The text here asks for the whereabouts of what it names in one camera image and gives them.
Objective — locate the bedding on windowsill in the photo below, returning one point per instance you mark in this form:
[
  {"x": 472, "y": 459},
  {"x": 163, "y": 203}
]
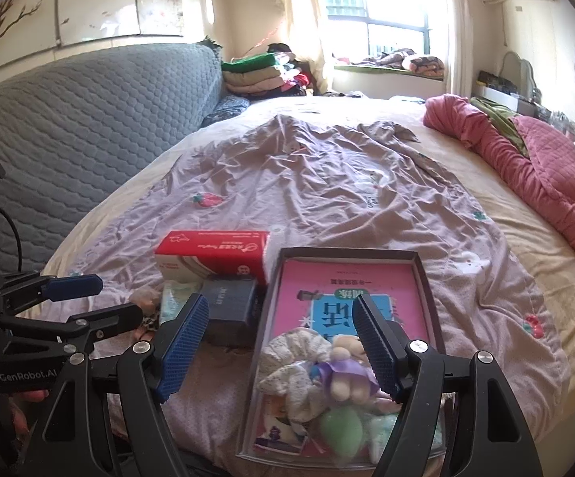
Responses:
[{"x": 421, "y": 64}]

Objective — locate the stack of folded clothes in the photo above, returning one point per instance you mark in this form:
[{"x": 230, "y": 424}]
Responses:
[{"x": 252, "y": 72}]

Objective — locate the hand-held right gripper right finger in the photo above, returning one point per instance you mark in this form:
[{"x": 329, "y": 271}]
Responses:
[{"x": 374, "y": 348}]

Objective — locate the window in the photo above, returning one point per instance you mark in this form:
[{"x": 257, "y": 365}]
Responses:
[{"x": 391, "y": 5}]

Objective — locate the cream curtain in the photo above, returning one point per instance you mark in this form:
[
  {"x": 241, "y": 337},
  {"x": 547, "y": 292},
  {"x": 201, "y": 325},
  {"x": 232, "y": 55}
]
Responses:
[{"x": 307, "y": 20}]

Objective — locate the beige mattress sheet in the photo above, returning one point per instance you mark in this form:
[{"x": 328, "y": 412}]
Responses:
[{"x": 530, "y": 228}]

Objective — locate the person's left hand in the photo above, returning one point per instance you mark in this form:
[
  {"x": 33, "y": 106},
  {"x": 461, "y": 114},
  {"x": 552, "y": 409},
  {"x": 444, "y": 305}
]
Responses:
[{"x": 21, "y": 420}]

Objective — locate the pink quilt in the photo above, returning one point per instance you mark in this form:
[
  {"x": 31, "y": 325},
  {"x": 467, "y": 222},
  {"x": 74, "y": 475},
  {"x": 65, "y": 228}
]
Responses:
[{"x": 540, "y": 159}]

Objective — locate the blossom print wall panel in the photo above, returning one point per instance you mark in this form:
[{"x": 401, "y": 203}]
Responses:
[{"x": 93, "y": 5}]

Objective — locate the blue white small packet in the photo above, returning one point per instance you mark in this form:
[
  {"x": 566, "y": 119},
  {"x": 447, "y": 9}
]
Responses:
[{"x": 277, "y": 427}]

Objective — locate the small green white tissue pack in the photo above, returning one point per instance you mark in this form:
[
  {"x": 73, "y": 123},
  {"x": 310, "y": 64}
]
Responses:
[{"x": 175, "y": 303}]

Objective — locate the grey shallow cardboard box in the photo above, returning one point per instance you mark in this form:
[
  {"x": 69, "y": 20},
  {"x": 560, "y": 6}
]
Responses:
[{"x": 347, "y": 254}]

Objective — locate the cream plush bear doll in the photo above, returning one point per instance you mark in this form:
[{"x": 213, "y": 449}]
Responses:
[{"x": 349, "y": 377}]

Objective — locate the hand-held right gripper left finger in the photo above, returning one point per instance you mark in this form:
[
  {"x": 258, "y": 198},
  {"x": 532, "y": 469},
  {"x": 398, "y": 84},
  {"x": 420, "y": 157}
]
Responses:
[{"x": 183, "y": 348}]

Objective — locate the mint green soft pack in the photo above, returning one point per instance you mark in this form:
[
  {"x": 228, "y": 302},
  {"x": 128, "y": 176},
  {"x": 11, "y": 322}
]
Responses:
[{"x": 379, "y": 432}]

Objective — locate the dark patterned pillow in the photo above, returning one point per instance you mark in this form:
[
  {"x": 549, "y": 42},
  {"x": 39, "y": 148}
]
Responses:
[{"x": 227, "y": 107}]

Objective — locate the lilac strawberry print bedsheet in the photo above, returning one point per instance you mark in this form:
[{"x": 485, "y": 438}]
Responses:
[{"x": 317, "y": 184}]

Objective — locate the small brownish pink toy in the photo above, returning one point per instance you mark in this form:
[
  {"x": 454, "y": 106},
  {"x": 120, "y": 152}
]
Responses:
[{"x": 144, "y": 332}]

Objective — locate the red tissue box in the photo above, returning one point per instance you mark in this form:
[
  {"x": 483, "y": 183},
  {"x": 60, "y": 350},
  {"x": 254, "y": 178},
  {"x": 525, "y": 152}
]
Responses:
[{"x": 208, "y": 248}]

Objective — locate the green cloth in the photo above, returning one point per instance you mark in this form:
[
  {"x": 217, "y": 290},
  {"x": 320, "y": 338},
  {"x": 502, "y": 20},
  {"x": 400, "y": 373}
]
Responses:
[{"x": 501, "y": 119}]

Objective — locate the grey quilted headboard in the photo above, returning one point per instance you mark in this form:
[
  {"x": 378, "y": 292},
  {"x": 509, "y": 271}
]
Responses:
[{"x": 93, "y": 124}]

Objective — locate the floral fabric scrunchie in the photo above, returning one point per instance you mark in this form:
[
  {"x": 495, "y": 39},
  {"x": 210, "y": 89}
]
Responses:
[{"x": 292, "y": 353}]

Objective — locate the dark blue box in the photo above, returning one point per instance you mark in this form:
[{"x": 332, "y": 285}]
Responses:
[{"x": 230, "y": 308}]

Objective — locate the white vanity mirror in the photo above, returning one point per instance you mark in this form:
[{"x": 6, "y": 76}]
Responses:
[{"x": 516, "y": 72}]

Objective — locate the pink and blue book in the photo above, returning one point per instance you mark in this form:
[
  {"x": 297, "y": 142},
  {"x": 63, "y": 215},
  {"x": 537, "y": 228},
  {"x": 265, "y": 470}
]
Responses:
[{"x": 297, "y": 288}]

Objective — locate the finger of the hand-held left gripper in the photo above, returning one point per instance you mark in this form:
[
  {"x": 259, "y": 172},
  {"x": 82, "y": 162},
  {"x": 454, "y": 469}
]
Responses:
[
  {"x": 73, "y": 285},
  {"x": 113, "y": 318}
]

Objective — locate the green round sponge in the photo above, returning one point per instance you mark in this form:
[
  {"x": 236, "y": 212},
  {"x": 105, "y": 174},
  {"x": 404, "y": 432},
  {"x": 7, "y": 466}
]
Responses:
[{"x": 342, "y": 432}]

